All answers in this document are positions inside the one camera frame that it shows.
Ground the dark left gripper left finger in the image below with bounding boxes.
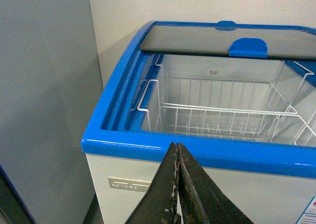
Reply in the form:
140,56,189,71
126,142,181,224

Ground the sliding glass lid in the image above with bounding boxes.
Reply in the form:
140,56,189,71
140,26,316,61
148,20,316,37

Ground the rear white wire basket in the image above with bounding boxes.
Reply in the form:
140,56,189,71
160,54,316,112

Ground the white blue chest freezer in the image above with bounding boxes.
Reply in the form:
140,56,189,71
81,21,316,224

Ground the front white wire basket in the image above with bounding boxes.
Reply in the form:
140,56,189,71
134,79,298,142

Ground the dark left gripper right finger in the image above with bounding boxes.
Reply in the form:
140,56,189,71
177,143,253,224

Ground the beige wall socket plate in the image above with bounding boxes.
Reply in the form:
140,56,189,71
108,177,151,192

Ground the white wire basket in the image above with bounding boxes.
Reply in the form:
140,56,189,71
134,79,298,142
274,110,316,147
160,54,316,112

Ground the right white wire basket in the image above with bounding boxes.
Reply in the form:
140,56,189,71
274,110,316,147

